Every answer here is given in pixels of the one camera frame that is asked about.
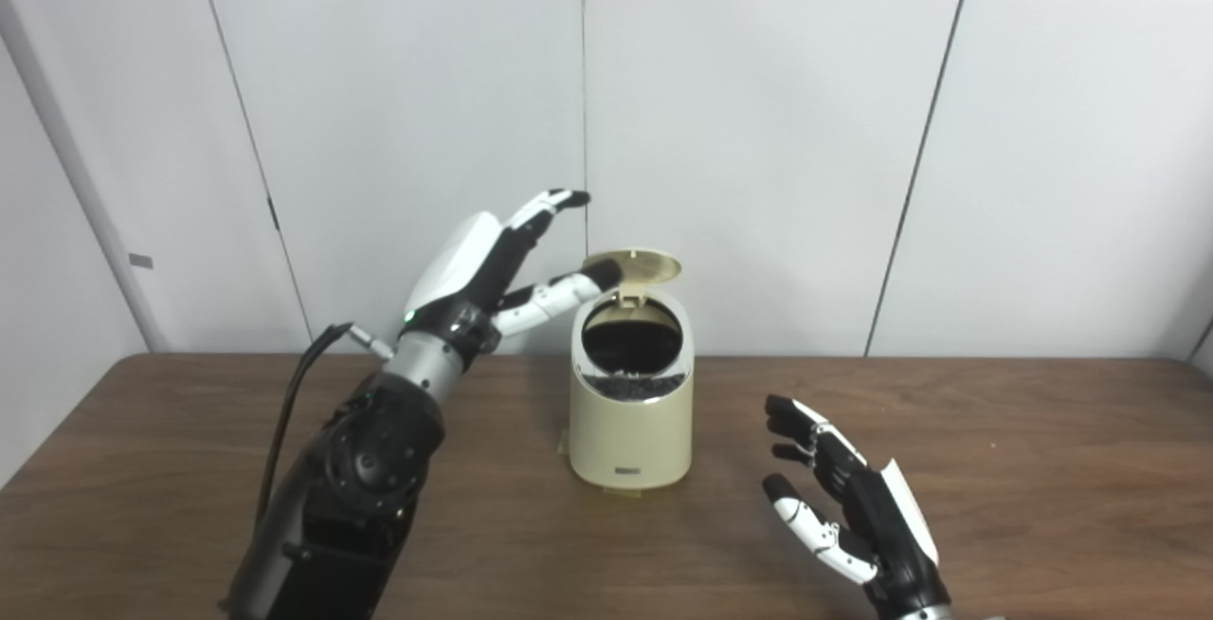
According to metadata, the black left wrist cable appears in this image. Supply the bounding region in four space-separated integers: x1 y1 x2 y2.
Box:
254 321 394 526

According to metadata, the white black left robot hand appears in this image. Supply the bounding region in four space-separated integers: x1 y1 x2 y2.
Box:
398 189 626 360

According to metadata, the round cream bin lid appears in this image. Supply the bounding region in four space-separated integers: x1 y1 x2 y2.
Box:
581 248 682 303

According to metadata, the cream-colored desktop trash bin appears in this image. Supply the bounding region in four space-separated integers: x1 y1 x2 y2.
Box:
569 248 696 490

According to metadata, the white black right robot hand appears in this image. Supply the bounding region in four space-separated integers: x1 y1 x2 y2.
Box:
762 394 951 616

